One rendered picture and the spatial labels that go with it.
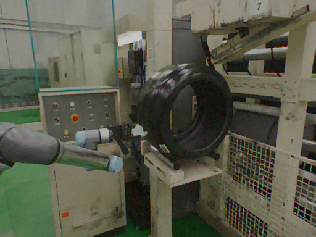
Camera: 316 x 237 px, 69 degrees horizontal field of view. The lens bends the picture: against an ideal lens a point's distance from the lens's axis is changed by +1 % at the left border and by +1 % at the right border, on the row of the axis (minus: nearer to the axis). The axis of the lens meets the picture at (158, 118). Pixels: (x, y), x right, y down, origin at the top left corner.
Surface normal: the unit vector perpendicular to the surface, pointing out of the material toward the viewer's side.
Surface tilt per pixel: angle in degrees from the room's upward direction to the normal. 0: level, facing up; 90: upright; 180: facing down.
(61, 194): 90
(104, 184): 90
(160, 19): 90
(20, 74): 90
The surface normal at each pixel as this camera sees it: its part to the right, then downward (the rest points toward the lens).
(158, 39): 0.45, 0.19
